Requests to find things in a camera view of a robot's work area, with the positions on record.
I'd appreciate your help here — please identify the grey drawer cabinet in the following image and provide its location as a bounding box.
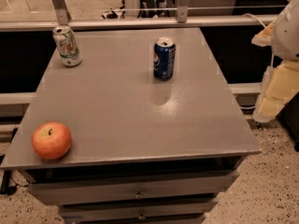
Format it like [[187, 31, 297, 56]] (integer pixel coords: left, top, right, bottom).
[[2, 28, 259, 224]]

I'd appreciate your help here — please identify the white cable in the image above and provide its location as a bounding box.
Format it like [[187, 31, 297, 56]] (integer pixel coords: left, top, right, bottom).
[[242, 12, 268, 29]]

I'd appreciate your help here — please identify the red apple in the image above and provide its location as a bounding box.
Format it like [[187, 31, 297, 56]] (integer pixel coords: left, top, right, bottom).
[[31, 122, 72, 160]]

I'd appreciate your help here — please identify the metal window rail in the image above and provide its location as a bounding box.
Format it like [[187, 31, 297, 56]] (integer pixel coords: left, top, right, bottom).
[[0, 14, 278, 32]]

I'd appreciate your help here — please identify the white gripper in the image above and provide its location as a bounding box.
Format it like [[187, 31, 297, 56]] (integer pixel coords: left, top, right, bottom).
[[251, 0, 299, 123]]

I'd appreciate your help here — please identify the lower grey drawer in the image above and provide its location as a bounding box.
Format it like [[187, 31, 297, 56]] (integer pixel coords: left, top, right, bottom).
[[59, 198, 218, 222]]

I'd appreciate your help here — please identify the blue pepsi can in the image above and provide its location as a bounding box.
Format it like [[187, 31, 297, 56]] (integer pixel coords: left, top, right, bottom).
[[153, 36, 176, 80]]

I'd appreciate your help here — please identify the white green soda can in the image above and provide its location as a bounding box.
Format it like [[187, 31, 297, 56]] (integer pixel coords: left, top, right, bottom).
[[52, 26, 82, 67]]

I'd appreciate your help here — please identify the upper grey drawer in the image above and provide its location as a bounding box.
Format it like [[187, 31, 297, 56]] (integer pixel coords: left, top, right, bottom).
[[28, 170, 239, 205]]

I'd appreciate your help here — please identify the grey drawer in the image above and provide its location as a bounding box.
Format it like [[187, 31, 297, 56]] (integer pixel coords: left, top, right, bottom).
[[28, 170, 239, 205], [59, 198, 218, 222]]

